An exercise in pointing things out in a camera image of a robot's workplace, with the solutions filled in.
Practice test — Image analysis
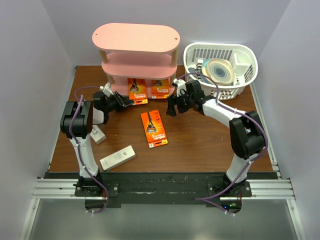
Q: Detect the white Harry's razor box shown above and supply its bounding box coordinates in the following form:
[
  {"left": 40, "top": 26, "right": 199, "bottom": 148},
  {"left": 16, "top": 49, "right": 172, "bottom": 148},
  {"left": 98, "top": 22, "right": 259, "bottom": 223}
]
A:
[{"left": 90, "top": 125, "right": 106, "bottom": 145}]

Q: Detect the orange Gillette razor box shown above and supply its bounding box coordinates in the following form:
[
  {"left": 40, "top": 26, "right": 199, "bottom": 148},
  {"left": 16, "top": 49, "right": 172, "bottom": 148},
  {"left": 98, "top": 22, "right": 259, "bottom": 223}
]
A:
[
  {"left": 140, "top": 110, "right": 168, "bottom": 149},
  {"left": 151, "top": 79, "right": 170, "bottom": 99},
  {"left": 127, "top": 78, "right": 148, "bottom": 105}
]

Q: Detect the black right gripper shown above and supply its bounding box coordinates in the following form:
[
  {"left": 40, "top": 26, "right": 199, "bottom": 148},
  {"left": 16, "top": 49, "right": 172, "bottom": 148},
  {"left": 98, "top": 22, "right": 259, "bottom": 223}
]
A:
[{"left": 166, "top": 89, "right": 194, "bottom": 117}]

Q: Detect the white plastic basket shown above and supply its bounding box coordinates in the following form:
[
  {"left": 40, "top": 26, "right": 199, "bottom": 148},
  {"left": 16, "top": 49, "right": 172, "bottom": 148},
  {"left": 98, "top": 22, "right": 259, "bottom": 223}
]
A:
[{"left": 183, "top": 42, "right": 258, "bottom": 101}]

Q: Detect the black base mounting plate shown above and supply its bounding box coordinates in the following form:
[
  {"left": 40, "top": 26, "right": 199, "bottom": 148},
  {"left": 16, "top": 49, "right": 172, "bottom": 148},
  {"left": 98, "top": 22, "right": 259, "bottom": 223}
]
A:
[{"left": 44, "top": 172, "right": 276, "bottom": 213}]

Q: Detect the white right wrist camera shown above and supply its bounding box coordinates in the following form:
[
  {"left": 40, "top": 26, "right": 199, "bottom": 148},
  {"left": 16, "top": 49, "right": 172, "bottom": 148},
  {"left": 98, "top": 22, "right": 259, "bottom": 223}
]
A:
[{"left": 172, "top": 78, "right": 188, "bottom": 97}]

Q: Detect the grey white razor box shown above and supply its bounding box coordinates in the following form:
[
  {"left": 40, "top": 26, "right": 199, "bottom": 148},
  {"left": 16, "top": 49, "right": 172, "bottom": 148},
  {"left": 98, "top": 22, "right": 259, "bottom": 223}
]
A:
[{"left": 100, "top": 145, "right": 136, "bottom": 171}]

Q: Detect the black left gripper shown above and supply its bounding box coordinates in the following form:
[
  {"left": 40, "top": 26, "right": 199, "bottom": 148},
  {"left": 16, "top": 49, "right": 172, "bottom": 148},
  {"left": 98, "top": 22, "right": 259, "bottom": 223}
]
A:
[{"left": 103, "top": 90, "right": 134, "bottom": 113}]

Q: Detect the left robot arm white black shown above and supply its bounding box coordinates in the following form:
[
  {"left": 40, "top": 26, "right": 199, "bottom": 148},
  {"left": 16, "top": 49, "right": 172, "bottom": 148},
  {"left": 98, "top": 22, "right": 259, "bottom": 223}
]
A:
[{"left": 60, "top": 91, "right": 134, "bottom": 198}]

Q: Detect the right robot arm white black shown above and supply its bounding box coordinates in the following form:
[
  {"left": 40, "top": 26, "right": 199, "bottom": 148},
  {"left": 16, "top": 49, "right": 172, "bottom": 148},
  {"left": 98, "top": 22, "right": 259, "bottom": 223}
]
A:
[{"left": 166, "top": 79, "right": 268, "bottom": 201}]

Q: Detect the aluminium frame rail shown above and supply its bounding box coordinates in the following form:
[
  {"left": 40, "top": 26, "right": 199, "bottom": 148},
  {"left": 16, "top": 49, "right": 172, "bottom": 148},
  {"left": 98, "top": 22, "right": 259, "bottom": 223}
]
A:
[{"left": 18, "top": 82, "right": 307, "bottom": 240}]

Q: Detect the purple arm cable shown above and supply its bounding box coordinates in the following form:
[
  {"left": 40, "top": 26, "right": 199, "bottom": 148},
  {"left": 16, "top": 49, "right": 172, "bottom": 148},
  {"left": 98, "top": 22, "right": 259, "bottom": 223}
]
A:
[
  {"left": 68, "top": 86, "right": 111, "bottom": 215},
  {"left": 177, "top": 73, "right": 269, "bottom": 215}
]

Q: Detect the pink three-tier wooden shelf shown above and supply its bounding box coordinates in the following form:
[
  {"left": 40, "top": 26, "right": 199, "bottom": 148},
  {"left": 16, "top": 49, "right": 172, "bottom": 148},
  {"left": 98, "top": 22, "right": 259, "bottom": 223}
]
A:
[{"left": 92, "top": 23, "right": 180, "bottom": 96}]

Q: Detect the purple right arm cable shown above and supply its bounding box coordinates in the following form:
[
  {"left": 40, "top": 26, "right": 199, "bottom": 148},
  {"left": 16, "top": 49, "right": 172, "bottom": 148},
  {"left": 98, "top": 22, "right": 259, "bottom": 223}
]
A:
[{"left": 177, "top": 73, "right": 269, "bottom": 215}]

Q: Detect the stack of ceramic plates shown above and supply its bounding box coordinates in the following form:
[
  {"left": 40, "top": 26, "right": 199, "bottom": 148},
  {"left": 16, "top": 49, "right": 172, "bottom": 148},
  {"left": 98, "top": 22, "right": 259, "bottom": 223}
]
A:
[{"left": 195, "top": 58, "right": 236, "bottom": 86}]

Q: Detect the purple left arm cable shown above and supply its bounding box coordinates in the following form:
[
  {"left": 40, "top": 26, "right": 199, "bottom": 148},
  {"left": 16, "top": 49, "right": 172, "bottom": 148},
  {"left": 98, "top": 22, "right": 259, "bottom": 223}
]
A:
[{"left": 68, "top": 86, "right": 111, "bottom": 215}]

